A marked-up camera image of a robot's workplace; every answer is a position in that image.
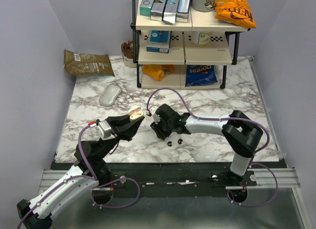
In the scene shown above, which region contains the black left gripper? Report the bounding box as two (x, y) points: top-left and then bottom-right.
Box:
(98, 111), (145, 159)

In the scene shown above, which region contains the beige earbud charging case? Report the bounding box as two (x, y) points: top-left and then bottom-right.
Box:
(128, 106), (144, 121)

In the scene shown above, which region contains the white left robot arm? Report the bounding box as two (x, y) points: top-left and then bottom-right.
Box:
(17, 114), (145, 229)

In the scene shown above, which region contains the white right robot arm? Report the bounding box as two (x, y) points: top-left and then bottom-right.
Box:
(148, 104), (263, 186)

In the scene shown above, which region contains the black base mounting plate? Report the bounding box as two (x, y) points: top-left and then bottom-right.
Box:
(50, 161), (288, 198)

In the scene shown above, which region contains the orange snack bag bottom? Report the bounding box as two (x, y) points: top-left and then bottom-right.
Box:
(142, 65), (175, 81)

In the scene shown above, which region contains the blue Doritos bag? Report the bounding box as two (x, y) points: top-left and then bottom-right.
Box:
(185, 65), (218, 87)

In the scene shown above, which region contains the brown lidded cup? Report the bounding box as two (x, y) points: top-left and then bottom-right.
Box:
(121, 41), (137, 68)

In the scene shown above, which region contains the brown snack bag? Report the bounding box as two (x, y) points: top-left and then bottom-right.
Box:
(64, 49), (115, 76)

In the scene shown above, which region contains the three-tier beige shelf rack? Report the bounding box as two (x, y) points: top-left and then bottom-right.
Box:
(130, 0), (247, 89)

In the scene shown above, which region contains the blue box middle shelf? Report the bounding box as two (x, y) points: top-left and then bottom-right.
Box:
(146, 30), (171, 53)

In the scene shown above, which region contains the silver blue toothpaste box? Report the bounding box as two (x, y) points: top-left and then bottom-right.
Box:
(162, 0), (179, 24)

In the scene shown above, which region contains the blue white toothpaste box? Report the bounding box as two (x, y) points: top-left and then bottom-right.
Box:
(176, 0), (191, 23)

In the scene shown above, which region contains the teal toothpaste box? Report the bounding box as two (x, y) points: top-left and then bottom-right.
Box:
(139, 0), (155, 17)

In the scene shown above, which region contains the white printed mug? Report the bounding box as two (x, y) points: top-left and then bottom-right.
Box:
(192, 0), (217, 12)

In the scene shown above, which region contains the orange chips bag top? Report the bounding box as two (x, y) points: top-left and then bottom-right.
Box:
(215, 0), (257, 29)

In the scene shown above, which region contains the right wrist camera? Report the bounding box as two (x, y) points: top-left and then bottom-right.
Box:
(149, 106), (160, 122)

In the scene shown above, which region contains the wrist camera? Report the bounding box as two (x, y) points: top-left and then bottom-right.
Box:
(95, 120), (113, 140)
(149, 106), (160, 122)

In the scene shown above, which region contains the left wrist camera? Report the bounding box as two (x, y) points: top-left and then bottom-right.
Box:
(95, 120), (113, 140)

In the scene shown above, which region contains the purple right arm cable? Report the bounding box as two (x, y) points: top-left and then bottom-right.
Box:
(146, 87), (279, 207)

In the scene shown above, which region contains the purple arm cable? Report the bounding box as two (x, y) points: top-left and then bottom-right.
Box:
(17, 121), (141, 229)
(146, 87), (279, 207)

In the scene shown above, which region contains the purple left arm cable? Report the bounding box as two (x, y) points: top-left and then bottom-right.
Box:
(17, 121), (141, 229)

